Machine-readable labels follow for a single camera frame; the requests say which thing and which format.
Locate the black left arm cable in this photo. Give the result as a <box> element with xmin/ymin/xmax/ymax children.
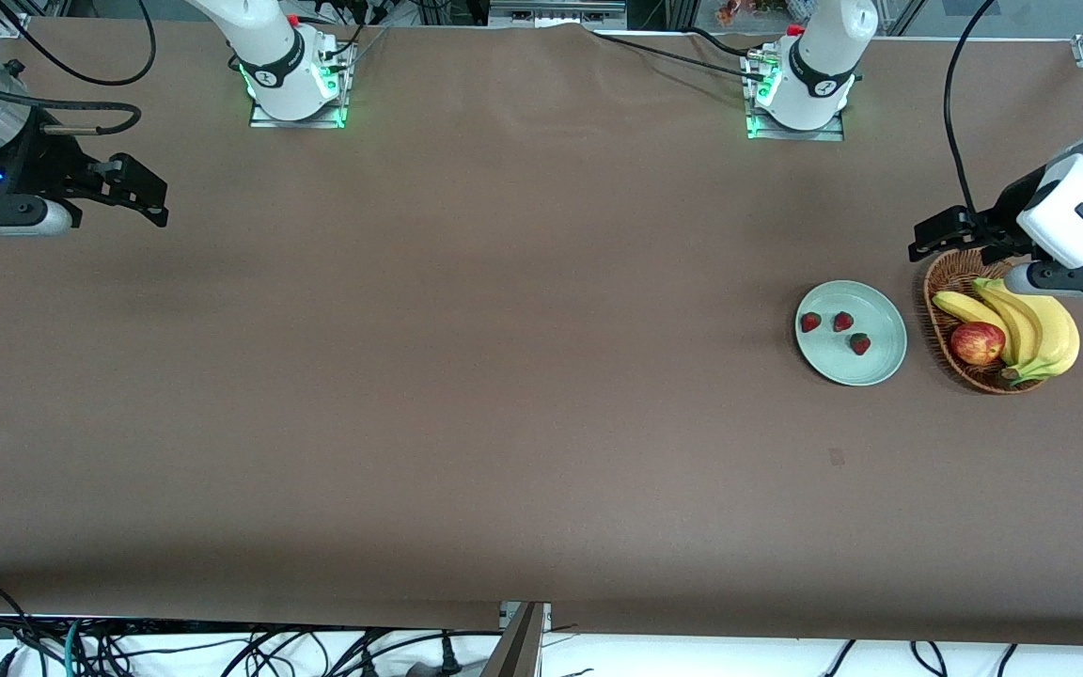
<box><xmin>942</xmin><ymin>0</ymin><xmax>998</xmax><ymax>214</ymax></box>

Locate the brown table cover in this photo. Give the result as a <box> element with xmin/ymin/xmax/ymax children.
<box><xmin>0</xmin><ymin>17</ymin><xmax>1083</xmax><ymax>648</ymax></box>

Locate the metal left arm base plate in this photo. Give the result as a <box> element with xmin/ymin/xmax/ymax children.
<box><xmin>742</xmin><ymin>47</ymin><xmax>846</xmax><ymax>143</ymax></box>

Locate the orange background object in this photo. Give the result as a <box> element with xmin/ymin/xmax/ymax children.
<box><xmin>716</xmin><ymin>0</ymin><xmax>792</xmax><ymax>27</ymax></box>

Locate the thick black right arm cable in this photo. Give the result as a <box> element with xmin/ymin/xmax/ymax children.
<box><xmin>0</xmin><ymin>68</ymin><xmax>143</xmax><ymax>134</ymax></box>

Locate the red apple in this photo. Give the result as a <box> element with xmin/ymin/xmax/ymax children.
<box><xmin>950</xmin><ymin>321</ymin><xmax>1007</xmax><ymax>367</ymax></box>

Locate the pale green round plate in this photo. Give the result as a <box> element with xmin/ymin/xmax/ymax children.
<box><xmin>794</xmin><ymin>280</ymin><xmax>908</xmax><ymax>387</ymax></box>

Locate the long black table cable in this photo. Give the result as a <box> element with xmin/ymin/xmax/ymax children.
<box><xmin>591</xmin><ymin>30</ymin><xmax>770</xmax><ymax>82</ymax></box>

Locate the yellow banana bunch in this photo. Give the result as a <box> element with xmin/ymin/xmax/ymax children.
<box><xmin>934</xmin><ymin>278</ymin><xmax>1081</xmax><ymax>386</ymax></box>

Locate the grey background box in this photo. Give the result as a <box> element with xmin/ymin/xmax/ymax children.
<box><xmin>488</xmin><ymin>0</ymin><xmax>628</xmax><ymax>30</ymax></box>

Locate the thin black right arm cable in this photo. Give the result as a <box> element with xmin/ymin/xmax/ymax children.
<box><xmin>0</xmin><ymin>0</ymin><xmax>157</xmax><ymax>87</ymax></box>

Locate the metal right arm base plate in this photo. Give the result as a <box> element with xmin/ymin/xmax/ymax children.
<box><xmin>248</xmin><ymin>42</ymin><xmax>349</xmax><ymax>129</ymax></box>

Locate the short black table cable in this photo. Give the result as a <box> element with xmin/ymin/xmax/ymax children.
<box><xmin>684</xmin><ymin>25</ymin><xmax>763</xmax><ymax>59</ymax></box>

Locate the brown wicker basket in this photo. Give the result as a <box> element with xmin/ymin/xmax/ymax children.
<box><xmin>923</xmin><ymin>247</ymin><xmax>1055</xmax><ymax>395</ymax></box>

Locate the aluminium table frame profile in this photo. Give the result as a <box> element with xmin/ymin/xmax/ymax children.
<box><xmin>480</xmin><ymin>601</ymin><xmax>553</xmax><ymax>677</ymax></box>

